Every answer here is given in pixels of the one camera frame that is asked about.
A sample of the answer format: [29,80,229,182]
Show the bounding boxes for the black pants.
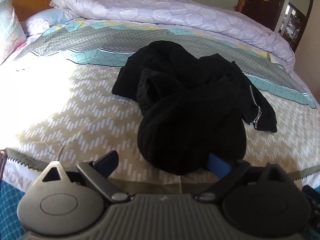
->
[112,40,278,177]

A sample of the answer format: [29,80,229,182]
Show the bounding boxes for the patterned teal and beige bedspread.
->
[0,20,320,240]

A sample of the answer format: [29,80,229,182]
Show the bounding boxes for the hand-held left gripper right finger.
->
[197,154,290,202]

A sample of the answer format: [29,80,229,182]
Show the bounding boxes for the dark wooden door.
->
[241,0,290,30]

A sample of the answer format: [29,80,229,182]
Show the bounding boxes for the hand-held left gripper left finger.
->
[41,150,130,202]

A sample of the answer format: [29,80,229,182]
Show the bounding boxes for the white lilac pillow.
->
[26,8,80,37]

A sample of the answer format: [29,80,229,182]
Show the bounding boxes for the glass-fronted cabinet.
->
[276,2,307,53]

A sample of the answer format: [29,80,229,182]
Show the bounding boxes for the pale floral pillow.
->
[0,0,27,64]

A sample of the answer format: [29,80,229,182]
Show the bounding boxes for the lilac floral quilt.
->
[49,0,296,68]

